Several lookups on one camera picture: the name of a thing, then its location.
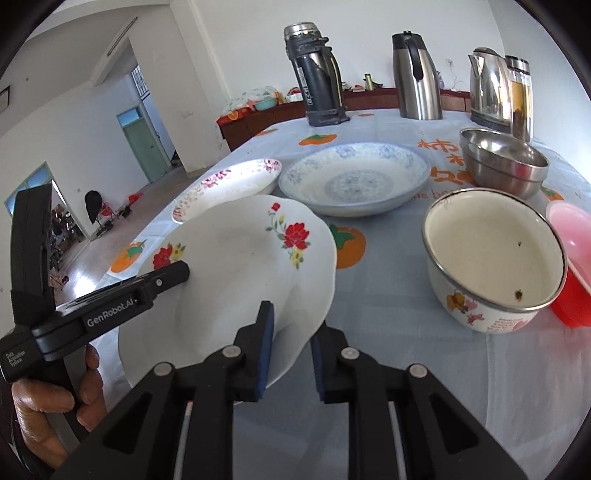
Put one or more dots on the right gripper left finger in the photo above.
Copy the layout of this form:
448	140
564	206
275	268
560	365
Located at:
179	422

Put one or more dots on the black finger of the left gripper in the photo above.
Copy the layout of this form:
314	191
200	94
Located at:
165	278

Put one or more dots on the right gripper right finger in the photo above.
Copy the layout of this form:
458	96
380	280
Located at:
403	423

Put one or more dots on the white plate red flowers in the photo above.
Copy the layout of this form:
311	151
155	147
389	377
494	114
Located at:
240	253

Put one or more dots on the white plate pink flowers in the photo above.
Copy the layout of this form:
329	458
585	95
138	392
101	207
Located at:
253	177

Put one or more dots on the white enamel bowl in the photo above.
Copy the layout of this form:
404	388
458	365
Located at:
494	262

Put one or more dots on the blue patterned white plate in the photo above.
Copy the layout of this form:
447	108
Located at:
356	180

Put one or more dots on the pink red plastic bowl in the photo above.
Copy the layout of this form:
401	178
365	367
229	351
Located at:
573	226

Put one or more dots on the stainless steel bowl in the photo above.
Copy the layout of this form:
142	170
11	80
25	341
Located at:
502	162

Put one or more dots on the person's left hand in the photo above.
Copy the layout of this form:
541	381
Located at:
34	399

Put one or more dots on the green door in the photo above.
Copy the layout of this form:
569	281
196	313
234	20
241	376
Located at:
143	144

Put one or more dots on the dark red wooden sideboard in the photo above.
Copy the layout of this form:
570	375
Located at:
240	130

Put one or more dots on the dark grey thermos flask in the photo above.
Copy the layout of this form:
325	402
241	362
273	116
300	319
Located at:
317	72

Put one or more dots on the stainless electric kettle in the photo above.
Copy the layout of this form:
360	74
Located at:
490	90

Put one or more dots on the glass tea bottle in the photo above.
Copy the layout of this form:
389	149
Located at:
522	98

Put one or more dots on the steel carafe black handle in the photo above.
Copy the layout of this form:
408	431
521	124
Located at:
415	77

